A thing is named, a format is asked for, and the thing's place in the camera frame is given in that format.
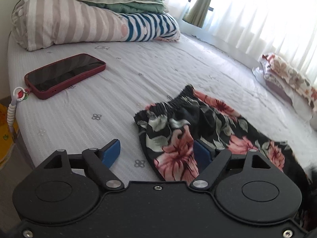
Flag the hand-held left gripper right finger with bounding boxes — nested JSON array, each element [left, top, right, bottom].
[[189, 140, 273, 193]]

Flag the blue striped pillow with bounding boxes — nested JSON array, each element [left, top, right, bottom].
[[118, 12, 181, 42]]

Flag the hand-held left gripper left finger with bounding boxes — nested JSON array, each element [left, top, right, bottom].
[[44, 139, 125, 192]]

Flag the white beaded phone strap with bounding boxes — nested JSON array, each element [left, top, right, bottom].
[[7, 87, 28, 135]]

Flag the floral print pillow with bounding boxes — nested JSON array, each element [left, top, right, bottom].
[[259, 53, 317, 112]]

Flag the floral folded cloth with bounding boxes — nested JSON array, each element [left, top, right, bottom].
[[252, 67, 315, 122]]

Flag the white patterned bed sheet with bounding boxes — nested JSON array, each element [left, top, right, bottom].
[[7, 31, 317, 182]]

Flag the olive green curtain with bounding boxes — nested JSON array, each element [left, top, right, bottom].
[[183, 0, 218, 28]]

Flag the smartphone in red case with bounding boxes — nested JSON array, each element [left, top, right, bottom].
[[24, 53, 107, 100]]

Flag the yellow floor mat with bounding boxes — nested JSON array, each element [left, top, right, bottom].
[[0, 98, 20, 169]]

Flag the white sheer curtain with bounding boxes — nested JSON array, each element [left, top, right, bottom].
[[163, 0, 317, 81]]

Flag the beige striped pillow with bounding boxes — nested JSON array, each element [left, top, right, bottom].
[[11, 0, 130, 52]]

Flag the black floral pants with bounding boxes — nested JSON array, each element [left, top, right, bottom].
[[134, 84, 317, 231]]

